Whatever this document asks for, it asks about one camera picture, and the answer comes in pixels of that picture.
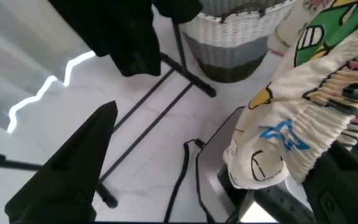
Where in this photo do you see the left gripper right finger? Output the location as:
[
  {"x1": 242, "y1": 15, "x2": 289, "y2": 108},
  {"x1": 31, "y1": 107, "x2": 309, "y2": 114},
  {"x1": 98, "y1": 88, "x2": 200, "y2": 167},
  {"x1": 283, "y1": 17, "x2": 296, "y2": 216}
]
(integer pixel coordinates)
[{"x1": 302, "y1": 142, "x2": 358, "y2": 224}]

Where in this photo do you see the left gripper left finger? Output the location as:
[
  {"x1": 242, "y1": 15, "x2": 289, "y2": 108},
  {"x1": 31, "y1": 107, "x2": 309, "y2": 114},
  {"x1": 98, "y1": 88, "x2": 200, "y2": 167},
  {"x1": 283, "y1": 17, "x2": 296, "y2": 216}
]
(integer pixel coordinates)
[{"x1": 4, "y1": 100, "x2": 119, "y2": 223}]

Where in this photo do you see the cream printed garment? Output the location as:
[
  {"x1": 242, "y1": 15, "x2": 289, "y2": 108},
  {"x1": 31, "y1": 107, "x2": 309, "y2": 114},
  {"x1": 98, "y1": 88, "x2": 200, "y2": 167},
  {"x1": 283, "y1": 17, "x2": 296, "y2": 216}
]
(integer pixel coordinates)
[{"x1": 223, "y1": 0, "x2": 358, "y2": 190}]

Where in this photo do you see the black garment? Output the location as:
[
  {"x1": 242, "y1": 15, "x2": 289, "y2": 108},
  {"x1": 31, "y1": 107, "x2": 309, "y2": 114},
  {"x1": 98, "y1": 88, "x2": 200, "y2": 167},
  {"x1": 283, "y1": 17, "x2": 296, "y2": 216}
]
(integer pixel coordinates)
[{"x1": 48, "y1": 0, "x2": 203, "y2": 77}]

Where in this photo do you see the black clothes rack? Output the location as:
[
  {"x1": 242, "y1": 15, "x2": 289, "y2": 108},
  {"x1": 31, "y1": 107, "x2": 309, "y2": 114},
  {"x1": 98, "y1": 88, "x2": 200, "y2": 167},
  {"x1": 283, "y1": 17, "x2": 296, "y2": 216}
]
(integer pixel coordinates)
[{"x1": 0, "y1": 17, "x2": 217, "y2": 208}]

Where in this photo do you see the white laundry basket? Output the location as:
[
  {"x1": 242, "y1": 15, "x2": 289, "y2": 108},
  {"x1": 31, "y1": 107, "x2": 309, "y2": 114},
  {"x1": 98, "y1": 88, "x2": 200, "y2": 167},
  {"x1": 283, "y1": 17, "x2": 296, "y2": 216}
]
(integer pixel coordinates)
[{"x1": 178, "y1": 0, "x2": 298, "y2": 83}]

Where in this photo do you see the white curtain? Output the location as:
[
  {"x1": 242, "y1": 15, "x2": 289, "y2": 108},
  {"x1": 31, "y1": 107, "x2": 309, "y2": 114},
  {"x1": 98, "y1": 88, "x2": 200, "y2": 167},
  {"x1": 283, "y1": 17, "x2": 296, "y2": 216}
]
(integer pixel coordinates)
[{"x1": 0, "y1": 0, "x2": 96, "y2": 131}]

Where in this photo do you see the black cable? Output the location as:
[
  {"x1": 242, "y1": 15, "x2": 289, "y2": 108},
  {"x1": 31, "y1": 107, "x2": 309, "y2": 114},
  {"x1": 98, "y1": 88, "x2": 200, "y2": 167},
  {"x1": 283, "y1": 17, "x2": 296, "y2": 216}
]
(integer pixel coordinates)
[{"x1": 163, "y1": 138, "x2": 205, "y2": 223}]

